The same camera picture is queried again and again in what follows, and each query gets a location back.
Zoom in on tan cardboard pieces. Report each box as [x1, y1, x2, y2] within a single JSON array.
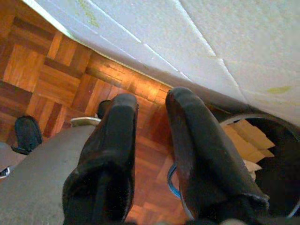
[[222, 119, 276, 175]]

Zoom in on blue cable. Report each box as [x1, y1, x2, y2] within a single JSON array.
[[166, 163, 183, 200]]

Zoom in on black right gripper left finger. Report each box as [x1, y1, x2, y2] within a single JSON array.
[[62, 93, 139, 225]]

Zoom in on black round bin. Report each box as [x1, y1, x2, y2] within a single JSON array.
[[210, 106, 300, 218]]

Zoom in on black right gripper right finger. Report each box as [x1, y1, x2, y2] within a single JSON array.
[[165, 87, 270, 225]]

